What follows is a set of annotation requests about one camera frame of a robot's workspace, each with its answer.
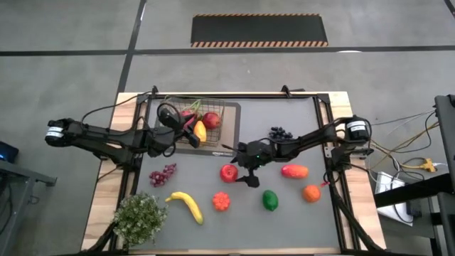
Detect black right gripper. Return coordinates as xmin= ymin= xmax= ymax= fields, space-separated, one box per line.
xmin=221 ymin=140 xmax=278 ymax=188

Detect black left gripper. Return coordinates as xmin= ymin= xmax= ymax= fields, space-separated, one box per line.
xmin=157 ymin=104 xmax=201 ymax=149

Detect yellow orange mango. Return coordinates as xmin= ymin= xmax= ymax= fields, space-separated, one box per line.
xmin=193 ymin=119 xmax=208 ymax=144

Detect red apple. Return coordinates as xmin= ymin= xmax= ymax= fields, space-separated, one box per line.
xmin=219 ymin=164 xmax=240 ymax=183
xmin=201 ymin=111 xmax=222 ymax=130

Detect pink dragon fruit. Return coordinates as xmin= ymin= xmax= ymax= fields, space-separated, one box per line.
xmin=179 ymin=99 xmax=203 ymax=131

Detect green lime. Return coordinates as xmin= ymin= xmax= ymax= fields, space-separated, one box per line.
xmin=262 ymin=190 xmax=279 ymax=212

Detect black grapes bunch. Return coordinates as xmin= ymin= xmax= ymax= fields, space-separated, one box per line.
xmin=268 ymin=126 xmax=294 ymax=142

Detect red orange mango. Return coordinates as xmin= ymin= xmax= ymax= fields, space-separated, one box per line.
xmin=280 ymin=164 xmax=309 ymax=180

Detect purple grapes bunch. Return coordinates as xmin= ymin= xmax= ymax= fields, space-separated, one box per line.
xmin=149 ymin=163 xmax=178 ymax=188

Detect yellow banana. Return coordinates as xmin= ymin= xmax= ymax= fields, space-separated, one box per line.
xmin=165 ymin=191 xmax=205 ymax=225

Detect grey table mat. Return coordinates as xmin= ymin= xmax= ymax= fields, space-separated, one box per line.
xmin=136 ymin=97 xmax=341 ymax=250

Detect orange fruit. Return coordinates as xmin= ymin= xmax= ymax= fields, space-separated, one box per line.
xmin=301 ymin=184 xmax=322 ymax=204

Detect green potted plant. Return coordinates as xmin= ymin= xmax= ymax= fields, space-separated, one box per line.
xmin=112 ymin=193 xmax=168 ymax=249

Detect black hazard-striped floor mat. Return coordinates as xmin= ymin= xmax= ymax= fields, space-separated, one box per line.
xmin=190 ymin=13 xmax=329 ymax=48

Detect grey side desk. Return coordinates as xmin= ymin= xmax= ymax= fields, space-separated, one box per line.
xmin=0 ymin=159 xmax=58 ymax=256

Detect black device with blue light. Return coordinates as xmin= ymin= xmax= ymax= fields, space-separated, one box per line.
xmin=0 ymin=141 xmax=20 ymax=164

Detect yellow power splitter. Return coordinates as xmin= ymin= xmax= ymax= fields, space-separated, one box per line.
xmin=401 ymin=158 xmax=437 ymax=174

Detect black side desk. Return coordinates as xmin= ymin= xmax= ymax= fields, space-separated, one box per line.
xmin=373 ymin=94 xmax=455 ymax=256

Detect black wire basket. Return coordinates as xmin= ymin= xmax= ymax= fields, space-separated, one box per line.
xmin=156 ymin=95 xmax=227 ymax=147

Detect black aluminium table frame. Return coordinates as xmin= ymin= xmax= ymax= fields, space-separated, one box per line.
xmin=83 ymin=85 xmax=388 ymax=256

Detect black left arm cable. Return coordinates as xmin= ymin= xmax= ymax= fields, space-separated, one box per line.
xmin=80 ymin=91 xmax=152 ymax=125

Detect yellow cable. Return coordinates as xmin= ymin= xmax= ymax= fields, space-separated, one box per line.
xmin=405 ymin=120 xmax=441 ymax=145

